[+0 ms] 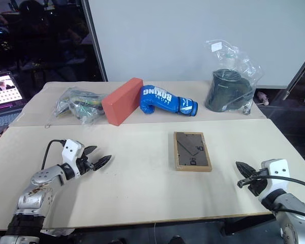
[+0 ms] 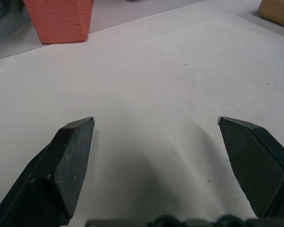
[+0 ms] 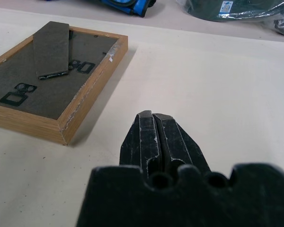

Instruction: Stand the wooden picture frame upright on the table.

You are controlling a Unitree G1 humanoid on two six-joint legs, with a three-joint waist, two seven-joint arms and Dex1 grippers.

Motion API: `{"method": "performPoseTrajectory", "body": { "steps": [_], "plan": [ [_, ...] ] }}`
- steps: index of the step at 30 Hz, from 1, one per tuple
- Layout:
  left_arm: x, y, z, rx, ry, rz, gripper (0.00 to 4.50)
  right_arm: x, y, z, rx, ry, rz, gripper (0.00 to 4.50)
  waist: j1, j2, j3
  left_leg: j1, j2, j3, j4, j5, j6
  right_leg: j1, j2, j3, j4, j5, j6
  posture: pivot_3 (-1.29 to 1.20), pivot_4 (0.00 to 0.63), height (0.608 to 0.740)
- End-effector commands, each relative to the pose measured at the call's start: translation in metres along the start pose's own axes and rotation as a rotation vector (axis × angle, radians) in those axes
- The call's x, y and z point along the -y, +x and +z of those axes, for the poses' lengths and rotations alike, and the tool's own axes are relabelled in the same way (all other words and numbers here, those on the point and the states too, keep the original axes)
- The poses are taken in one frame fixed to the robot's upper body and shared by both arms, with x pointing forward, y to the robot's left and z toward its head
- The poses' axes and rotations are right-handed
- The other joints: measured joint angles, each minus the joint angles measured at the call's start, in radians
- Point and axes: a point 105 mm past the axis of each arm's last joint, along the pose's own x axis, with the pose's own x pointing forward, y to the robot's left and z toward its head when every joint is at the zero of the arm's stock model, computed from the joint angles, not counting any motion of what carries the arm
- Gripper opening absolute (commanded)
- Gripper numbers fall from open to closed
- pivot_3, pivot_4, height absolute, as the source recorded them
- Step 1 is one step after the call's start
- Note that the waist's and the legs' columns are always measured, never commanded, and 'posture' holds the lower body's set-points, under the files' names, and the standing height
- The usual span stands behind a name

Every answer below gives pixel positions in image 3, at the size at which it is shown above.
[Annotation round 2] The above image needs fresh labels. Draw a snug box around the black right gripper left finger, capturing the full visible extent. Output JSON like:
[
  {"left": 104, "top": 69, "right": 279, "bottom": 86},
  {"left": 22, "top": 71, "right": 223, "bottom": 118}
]
[{"left": 119, "top": 110, "right": 162, "bottom": 175}]

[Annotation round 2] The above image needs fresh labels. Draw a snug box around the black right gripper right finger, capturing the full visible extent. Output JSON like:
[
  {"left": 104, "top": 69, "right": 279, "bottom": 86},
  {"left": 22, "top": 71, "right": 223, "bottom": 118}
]
[{"left": 152, "top": 113, "right": 212, "bottom": 177}]

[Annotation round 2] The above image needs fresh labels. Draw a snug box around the blue and black bag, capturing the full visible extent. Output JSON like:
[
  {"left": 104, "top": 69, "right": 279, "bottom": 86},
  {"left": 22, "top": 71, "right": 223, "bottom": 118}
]
[{"left": 39, "top": 0, "right": 157, "bottom": 18}]

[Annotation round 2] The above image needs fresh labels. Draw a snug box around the dark green item in plastic bag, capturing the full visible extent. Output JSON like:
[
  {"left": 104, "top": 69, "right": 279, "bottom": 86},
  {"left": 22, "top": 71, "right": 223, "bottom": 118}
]
[{"left": 176, "top": 0, "right": 284, "bottom": 23}]

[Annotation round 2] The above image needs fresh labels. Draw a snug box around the wooden picture frame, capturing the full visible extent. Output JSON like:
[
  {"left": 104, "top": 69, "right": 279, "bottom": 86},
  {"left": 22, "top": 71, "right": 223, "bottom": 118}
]
[{"left": 0, "top": 21, "right": 129, "bottom": 146}]

